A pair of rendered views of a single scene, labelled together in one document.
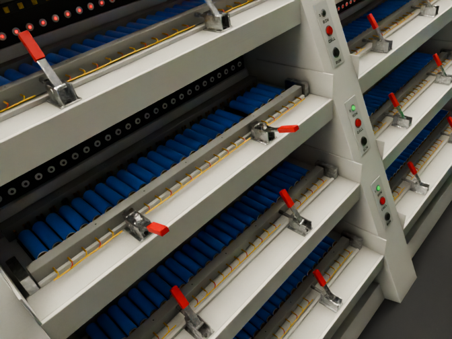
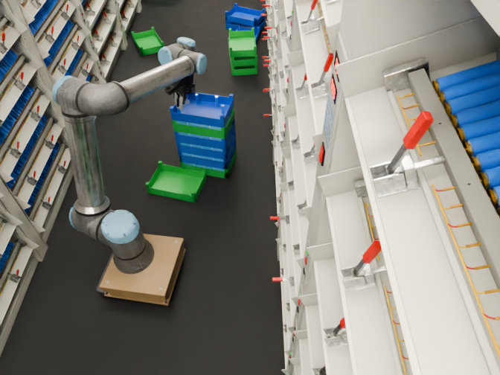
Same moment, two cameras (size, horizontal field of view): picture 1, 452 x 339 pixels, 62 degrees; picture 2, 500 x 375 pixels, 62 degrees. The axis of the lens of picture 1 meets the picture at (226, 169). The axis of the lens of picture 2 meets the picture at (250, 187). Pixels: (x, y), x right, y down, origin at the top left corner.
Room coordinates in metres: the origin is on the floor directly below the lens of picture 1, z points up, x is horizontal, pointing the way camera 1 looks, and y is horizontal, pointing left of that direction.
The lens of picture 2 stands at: (0.90, -0.76, 1.83)
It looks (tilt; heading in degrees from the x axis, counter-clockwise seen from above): 48 degrees down; 124
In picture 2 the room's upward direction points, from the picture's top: 1 degrees counter-clockwise
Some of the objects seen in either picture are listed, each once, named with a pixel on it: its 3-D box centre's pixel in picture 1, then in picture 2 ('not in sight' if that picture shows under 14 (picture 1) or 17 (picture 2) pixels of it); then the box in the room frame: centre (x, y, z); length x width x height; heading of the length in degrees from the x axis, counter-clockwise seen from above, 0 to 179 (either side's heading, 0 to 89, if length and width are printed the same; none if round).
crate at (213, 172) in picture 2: not in sight; (208, 158); (-0.35, 0.64, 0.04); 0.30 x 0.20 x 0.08; 19
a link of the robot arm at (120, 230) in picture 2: not in sight; (122, 233); (-0.18, -0.18, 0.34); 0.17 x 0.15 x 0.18; 4
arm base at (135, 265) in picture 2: not in sight; (132, 250); (-0.17, -0.17, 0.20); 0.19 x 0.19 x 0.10
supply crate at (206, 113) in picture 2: not in sight; (202, 106); (-0.35, 0.64, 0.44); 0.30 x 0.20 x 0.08; 19
